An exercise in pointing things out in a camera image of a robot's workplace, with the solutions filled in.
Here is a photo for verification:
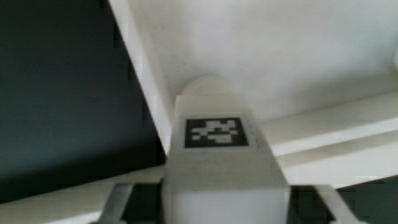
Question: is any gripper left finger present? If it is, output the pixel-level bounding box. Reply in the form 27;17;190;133
89;182;165;224

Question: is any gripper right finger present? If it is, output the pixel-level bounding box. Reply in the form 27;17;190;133
286;185;362;224

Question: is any white table leg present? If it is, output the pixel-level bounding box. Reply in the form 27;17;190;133
162;76;290;224

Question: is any white square table top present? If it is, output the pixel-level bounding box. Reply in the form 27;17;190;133
105;0;398;158

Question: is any white U-shaped fence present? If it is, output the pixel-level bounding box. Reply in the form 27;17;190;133
0;132;398;224

